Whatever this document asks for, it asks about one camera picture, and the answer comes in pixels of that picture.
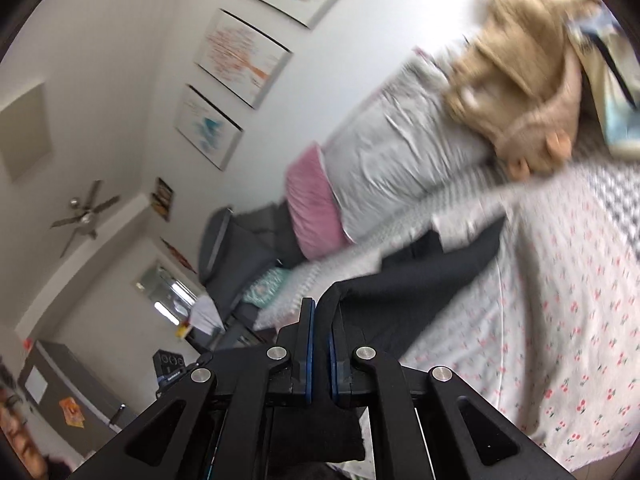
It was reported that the black coat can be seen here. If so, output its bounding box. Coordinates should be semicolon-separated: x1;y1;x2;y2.
270;215;508;463

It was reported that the grey refrigerator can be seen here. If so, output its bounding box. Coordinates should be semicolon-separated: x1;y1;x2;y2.
17;340;126;461

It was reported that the small dark wall poster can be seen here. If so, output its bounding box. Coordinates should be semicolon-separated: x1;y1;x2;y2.
151;177;174;222

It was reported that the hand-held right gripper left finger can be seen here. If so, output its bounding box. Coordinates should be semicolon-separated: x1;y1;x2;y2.
65;297;317;480

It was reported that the grey pillow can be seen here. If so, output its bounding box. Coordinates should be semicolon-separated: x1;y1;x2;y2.
320;47;493;246

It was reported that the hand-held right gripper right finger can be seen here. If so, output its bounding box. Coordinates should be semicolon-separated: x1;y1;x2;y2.
327;327;576;480

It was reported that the person's head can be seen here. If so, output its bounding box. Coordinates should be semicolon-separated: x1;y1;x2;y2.
0;385;56;480

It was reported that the orange wall decal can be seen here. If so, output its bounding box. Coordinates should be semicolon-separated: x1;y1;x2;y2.
161;237;197;275

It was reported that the teal patterned cushion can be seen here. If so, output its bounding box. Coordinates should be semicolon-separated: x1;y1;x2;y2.
242;266;291;308

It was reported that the cream tote bag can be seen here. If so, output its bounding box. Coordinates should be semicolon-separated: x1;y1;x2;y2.
565;5;640;158

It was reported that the wall picture with orange print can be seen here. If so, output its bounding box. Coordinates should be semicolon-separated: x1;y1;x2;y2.
194;8;292;110

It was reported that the window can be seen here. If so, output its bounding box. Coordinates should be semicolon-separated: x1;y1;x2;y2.
132;260;201;328

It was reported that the ceiling fan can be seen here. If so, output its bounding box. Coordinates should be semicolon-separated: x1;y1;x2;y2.
50;180;121;258

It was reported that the bed with cherry print sheet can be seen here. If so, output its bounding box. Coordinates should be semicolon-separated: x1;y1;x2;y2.
252;155;640;480

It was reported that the dark grey padded chair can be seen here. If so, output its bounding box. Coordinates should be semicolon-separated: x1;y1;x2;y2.
197;205;306;356

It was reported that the pink pillow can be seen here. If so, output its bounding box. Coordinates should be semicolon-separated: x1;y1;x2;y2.
285;142;357;261

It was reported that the orange fridge sticker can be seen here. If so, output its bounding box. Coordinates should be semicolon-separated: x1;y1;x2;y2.
60;399;84;427

